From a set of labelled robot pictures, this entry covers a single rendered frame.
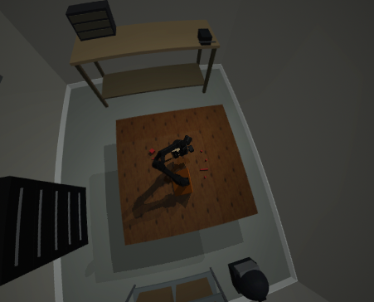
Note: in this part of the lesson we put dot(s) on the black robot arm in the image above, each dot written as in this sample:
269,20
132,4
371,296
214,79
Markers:
159,165

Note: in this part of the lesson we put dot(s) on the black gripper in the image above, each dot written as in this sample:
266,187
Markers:
175,153

